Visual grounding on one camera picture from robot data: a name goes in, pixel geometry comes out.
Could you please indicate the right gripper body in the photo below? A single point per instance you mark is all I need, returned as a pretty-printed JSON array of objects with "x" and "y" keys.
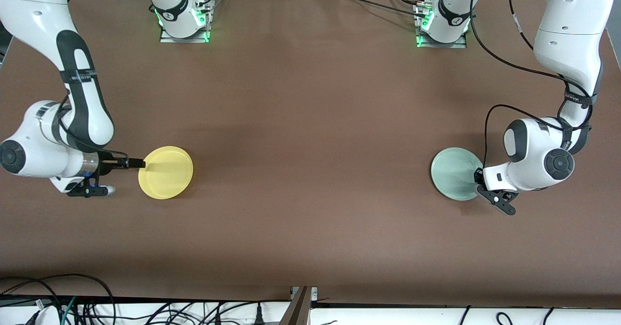
[{"x": 105, "y": 162}]

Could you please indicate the pale green plate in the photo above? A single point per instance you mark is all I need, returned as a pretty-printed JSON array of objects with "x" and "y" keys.
[{"x": 453, "y": 174}]

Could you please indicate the yellow plate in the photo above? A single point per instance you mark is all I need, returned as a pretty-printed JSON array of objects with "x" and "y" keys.
[{"x": 165, "y": 172}]

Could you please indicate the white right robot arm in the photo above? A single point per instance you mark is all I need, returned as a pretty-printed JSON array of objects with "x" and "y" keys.
[{"x": 34, "y": 9}]

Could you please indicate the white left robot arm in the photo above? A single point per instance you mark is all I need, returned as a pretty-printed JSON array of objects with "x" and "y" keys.
[{"x": 572, "y": 24}]

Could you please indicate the brown table cover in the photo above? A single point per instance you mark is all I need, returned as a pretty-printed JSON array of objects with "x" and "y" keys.
[{"x": 310, "y": 242}]

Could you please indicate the black power plug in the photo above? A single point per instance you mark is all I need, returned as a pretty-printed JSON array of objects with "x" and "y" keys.
[{"x": 259, "y": 315}]

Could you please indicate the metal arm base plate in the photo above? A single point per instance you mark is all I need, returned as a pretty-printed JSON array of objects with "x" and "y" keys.
[
  {"x": 456, "y": 45},
  {"x": 187, "y": 39}
]

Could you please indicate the aluminium frame post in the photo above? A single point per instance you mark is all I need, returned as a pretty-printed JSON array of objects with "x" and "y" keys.
[{"x": 296, "y": 310}]

